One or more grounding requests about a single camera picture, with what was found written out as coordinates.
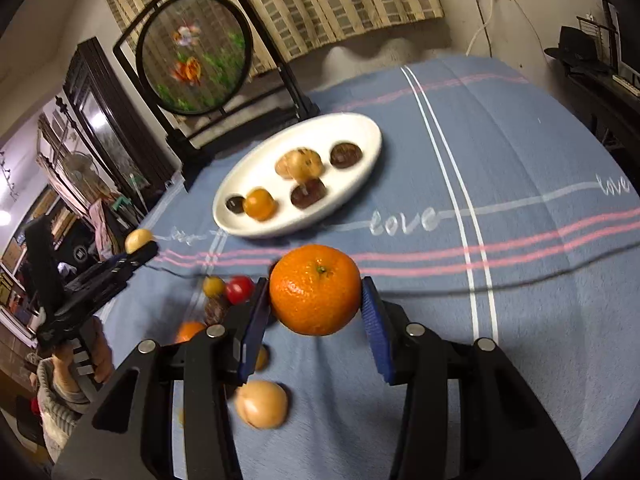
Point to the small yellow loquat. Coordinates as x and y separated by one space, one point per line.
213 286
138 240

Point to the dark wood framed mirror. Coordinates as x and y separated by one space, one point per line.
105 120

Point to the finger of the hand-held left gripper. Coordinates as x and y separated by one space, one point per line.
142 255
107 290

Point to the white oval plate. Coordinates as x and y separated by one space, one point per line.
345 185

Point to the cluttered storage shelf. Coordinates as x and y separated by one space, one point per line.
15 260

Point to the white standing fan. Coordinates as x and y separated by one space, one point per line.
80 167

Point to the pink cloth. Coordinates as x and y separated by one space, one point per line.
102 230

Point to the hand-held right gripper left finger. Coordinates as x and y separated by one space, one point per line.
252 330

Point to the round goldfish screen black frame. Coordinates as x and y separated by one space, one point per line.
195 55

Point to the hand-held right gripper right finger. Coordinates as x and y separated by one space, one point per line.
375 330

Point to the blue plaid tablecloth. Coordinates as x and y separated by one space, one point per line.
500 285

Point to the yellow green tomato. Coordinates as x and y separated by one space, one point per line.
261 357

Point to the large mandarin orange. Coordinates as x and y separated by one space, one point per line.
315 290

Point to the green plastic object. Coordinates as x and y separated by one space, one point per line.
120 205

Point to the cream pepino melon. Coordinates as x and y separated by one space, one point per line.
261 404
299 162

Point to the orange yellow tomato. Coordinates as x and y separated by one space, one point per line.
260 203

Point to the red cherry tomato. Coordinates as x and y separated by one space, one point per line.
239 289

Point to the large dark water chestnut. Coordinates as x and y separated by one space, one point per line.
346 154

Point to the beige checked curtain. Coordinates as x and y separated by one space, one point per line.
350 0

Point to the person's left forearm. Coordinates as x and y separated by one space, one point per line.
55 410

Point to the person's left hand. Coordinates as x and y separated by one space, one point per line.
102 360

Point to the black hat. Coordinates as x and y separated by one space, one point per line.
575 45

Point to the black desk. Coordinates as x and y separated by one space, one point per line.
615 105

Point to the small mandarin orange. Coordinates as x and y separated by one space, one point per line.
190 332

